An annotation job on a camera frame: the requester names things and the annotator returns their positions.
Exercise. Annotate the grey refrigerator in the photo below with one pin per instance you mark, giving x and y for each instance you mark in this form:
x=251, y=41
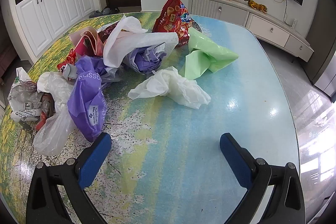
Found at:
x=328, y=79

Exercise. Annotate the pink plastic bag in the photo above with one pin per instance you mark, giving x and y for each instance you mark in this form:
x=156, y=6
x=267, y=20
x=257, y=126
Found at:
x=92, y=37

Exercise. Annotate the orange snack packet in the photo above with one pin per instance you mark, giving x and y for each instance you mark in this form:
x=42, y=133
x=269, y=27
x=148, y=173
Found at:
x=46, y=108

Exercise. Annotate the large purple plastic bag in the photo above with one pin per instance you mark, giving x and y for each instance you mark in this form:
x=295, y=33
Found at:
x=86, y=108

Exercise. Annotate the white television cabinet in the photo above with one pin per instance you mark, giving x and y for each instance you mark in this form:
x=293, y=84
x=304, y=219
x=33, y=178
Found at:
x=262, y=27

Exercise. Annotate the white textured plastic bag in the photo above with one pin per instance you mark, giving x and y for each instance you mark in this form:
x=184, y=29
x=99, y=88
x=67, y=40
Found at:
x=123, y=40

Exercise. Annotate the white wall cabinet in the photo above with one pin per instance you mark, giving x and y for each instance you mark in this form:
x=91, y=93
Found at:
x=50, y=14

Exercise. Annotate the orange tiger figurine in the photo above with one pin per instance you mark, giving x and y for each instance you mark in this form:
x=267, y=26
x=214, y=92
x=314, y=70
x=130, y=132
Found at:
x=258, y=6

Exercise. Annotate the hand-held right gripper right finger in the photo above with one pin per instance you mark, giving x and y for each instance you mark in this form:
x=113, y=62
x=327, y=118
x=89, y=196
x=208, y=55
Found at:
x=236, y=161

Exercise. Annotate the white power strip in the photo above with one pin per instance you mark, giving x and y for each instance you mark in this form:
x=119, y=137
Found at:
x=294, y=23

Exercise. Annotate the brown snack packet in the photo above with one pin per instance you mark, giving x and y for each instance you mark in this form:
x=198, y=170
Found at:
x=107, y=32

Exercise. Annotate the black slipper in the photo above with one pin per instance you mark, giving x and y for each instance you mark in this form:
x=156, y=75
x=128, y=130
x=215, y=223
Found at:
x=114, y=10

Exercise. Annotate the red snack bag blue print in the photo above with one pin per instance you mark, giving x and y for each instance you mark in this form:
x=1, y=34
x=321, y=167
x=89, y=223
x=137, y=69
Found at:
x=170, y=19

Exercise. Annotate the grey slipper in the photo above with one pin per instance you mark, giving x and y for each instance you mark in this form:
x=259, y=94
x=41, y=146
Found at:
x=106, y=10
x=95, y=14

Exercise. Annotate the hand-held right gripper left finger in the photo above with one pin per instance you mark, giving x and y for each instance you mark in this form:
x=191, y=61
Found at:
x=94, y=161

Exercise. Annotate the clear plastic bag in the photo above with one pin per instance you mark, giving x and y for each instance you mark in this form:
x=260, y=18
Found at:
x=52, y=134

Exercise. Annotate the green plastic bag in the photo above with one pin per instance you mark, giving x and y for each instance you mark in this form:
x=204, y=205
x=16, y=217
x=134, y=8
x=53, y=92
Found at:
x=210, y=53

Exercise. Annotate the small purple plastic bag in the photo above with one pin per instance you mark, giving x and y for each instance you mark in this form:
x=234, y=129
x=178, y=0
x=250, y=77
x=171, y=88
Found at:
x=145, y=61

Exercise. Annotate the red snack packet silver lining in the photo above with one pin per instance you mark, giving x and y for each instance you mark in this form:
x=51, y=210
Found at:
x=67, y=61

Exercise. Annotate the white bag with black print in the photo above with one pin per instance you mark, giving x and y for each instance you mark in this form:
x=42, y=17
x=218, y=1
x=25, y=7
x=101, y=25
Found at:
x=22, y=111

